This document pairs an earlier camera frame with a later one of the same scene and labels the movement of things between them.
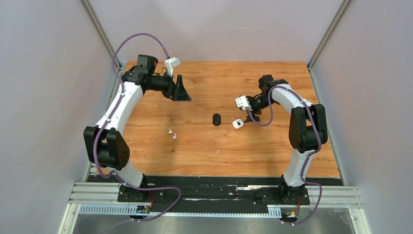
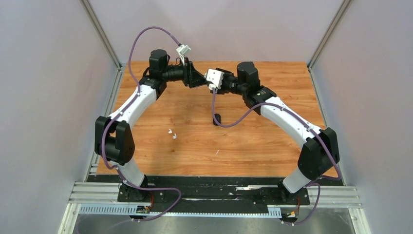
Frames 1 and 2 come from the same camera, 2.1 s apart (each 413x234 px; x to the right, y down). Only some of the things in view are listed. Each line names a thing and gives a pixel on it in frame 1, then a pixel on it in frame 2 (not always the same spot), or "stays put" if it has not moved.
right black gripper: [253, 112] to [227, 74]
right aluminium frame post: [326, 35] stays put
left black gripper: [176, 92] to [192, 78]
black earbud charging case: [216, 119] stays put
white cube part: [243, 102] to [215, 77]
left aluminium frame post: [100, 30] stays put
